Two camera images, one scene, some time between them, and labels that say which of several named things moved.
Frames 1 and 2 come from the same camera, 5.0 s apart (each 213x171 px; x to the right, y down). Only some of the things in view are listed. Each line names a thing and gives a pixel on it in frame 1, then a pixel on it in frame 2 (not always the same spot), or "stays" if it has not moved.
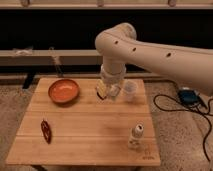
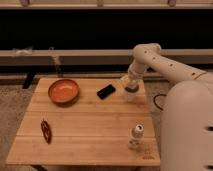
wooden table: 89,131 stays
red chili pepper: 47,133 stays
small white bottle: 136,136 stays
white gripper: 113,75 to 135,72
